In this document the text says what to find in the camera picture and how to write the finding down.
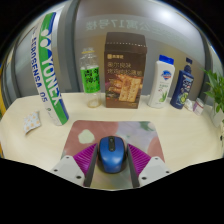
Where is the pastel patterned mouse pad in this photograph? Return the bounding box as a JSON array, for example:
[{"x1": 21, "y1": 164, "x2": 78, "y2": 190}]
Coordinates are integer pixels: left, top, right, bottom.
[{"x1": 60, "y1": 119, "x2": 166, "y2": 164}]

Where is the small patterned tissue packet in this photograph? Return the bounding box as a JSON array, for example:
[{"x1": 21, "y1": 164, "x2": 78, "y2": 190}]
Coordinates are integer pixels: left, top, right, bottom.
[{"x1": 22, "y1": 110, "x2": 42, "y2": 135}]

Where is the brown cracker box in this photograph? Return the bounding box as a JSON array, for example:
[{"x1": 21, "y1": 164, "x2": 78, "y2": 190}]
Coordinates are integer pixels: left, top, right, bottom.
[{"x1": 103, "y1": 31, "x2": 148, "y2": 110}]

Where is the white green shuttlecock tube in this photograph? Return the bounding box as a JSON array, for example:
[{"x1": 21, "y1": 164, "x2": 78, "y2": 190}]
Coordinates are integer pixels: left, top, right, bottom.
[{"x1": 30, "y1": 12, "x2": 70, "y2": 127}]

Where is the dark blue pump shampoo bottle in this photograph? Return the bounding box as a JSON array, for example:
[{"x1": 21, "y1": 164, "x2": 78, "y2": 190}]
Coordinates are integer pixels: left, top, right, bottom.
[{"x1": 169, "y1": 57, "x2": 195, "y2": 110}]

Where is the clear bottle with green label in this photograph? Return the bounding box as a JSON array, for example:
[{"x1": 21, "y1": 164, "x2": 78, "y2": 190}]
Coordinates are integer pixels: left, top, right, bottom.
[{"x1": 79, "y1": 46, "x2": 102, "y2": 109}]

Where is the green potted plant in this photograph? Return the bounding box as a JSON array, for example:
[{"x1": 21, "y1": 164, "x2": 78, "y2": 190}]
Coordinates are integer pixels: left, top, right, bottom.
[{"x1": 202, "y1": 68, "x2": 224, "y2": 141}]

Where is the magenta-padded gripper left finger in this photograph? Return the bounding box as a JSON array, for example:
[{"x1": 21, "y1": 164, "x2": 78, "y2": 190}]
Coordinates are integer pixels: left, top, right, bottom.
[{"x1": 50, "y1": 143, "x2": 100, "y2": 188}]

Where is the blue computer mouse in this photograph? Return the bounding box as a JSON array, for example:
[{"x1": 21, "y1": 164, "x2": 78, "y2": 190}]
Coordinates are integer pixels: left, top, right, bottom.
[{"x1": 96, "y1": 135, "x2": 128, "y2": 174}]

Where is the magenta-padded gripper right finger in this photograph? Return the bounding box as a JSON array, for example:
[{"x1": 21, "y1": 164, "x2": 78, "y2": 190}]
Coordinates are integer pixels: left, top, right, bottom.
[{"x1": 125, "y1": 143, "x2": 172, "y2": 188}]

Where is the white bottle with blue cap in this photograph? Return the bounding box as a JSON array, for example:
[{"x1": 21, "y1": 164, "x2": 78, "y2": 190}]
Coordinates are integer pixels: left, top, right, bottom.
[{"x1": 147, "y1": 54, "x2": 176, "y2": 109}]

